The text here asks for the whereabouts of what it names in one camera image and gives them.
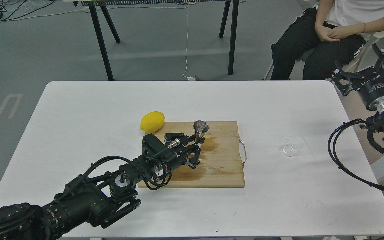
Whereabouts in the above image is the clear glass cup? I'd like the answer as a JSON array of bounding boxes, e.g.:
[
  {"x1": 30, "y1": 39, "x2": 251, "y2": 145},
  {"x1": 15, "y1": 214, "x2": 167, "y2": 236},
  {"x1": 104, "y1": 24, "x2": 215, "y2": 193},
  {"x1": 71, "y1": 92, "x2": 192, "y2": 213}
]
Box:
[{"x1": 281, "y1": 136, "x2": 304, "y2": 157}]

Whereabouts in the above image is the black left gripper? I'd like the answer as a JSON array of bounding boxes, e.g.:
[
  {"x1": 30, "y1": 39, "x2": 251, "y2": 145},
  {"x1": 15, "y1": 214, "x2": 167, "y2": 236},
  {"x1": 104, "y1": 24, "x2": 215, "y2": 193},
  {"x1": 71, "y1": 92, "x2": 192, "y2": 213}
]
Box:
[{"x1": 141, "y1": 133, "x2": 201, "y2": 176}]

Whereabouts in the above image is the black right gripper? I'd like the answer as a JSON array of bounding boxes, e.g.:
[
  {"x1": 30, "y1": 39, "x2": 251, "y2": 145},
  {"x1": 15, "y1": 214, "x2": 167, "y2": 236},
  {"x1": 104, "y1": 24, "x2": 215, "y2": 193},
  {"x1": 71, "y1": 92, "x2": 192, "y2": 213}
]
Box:
[{"x1": 331, "y1": 43, "x2": 384, "y2": 112}]

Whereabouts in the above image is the yellow lemon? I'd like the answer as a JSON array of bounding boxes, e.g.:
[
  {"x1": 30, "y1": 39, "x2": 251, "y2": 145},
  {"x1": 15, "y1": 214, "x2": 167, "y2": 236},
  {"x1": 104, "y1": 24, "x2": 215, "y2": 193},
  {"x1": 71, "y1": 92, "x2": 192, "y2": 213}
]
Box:
[{"x1": 140, "y1": 111, "x2": 165, "y2": 133}]

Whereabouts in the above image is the white chair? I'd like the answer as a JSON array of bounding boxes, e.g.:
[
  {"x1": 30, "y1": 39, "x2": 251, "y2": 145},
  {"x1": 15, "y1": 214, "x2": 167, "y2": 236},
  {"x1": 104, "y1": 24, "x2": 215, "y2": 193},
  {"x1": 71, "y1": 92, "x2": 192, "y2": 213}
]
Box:
[{"x1": 261, "y1": 31, "x2": 384, "y2": 80}]

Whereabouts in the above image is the wooden cutting board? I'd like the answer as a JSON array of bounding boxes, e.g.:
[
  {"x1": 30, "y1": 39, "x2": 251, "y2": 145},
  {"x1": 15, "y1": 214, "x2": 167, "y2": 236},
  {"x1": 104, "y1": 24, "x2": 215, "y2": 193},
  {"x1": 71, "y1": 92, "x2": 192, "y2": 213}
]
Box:
[{"x1": 166, "y1": 121, "x2": 245, "y2": 188}]

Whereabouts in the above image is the steel double jigger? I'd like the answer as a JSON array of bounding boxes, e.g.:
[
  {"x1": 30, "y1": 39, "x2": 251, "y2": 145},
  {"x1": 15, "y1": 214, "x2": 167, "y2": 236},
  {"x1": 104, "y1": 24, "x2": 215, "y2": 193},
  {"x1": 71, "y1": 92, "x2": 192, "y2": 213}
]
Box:
[{"x1": 193, "y1": 120, "x2": 209, "y2": 143}]

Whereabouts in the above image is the seated person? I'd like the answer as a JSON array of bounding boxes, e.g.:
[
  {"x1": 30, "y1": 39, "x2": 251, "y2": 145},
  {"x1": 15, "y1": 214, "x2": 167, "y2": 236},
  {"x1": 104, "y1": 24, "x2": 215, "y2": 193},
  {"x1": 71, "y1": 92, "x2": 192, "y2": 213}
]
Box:
[{"x1": 271, "y1": 0, "x2": 384, "y2": 81}]

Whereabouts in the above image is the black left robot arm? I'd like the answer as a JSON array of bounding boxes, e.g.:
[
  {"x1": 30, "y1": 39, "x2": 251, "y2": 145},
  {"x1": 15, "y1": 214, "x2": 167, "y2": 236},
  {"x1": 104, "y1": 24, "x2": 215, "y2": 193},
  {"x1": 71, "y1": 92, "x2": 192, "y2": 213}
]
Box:
[{"x1": 0, "y1": 133, "x2": 205, "y2": 240}]

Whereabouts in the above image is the black trestle table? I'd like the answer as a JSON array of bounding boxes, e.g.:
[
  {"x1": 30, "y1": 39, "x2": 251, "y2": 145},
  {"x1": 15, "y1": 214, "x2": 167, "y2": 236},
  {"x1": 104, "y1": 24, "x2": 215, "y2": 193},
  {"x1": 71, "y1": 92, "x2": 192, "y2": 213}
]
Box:
[{"x1": 72, "y1": 0, "x2": 246, "y2": 81}]

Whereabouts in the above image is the white hanging cable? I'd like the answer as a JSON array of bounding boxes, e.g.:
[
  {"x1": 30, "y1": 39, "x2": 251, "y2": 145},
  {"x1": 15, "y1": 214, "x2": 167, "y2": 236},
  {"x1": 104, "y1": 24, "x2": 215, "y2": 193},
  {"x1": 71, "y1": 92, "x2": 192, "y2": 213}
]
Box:
[{"x1": 182, "y1": 3, "x2": 196, "y2": 80}]

